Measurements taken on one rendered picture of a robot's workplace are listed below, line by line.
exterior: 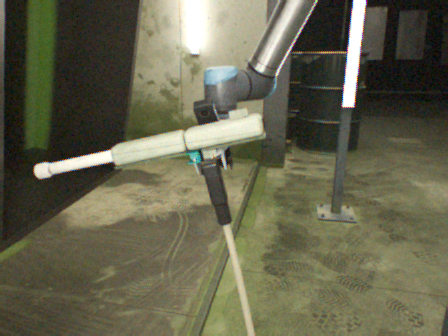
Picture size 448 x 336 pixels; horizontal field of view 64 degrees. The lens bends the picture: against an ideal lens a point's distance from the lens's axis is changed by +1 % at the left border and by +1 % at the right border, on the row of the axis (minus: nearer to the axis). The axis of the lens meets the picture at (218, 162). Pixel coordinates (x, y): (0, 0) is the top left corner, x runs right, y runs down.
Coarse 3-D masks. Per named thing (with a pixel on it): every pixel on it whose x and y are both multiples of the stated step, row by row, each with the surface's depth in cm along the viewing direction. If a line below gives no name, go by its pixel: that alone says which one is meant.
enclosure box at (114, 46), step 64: (0, 0) 60; (64, 0) 116; (128, 0) 113; (0, 64) 63; (64, 64) 123; (128, 64) 118; (0, 128) 67; (64, 128) 130; (0, 192) 71; (64, 192) 105
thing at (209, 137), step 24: (240, 120) 67; (120, 144) 72; (144, 144) 70; (168, 144) 69; (192, 144) 69; (216, 144) 69; (48, 168) 75; (72, 168) 74; (216, 168) 71; (216, 192) 72
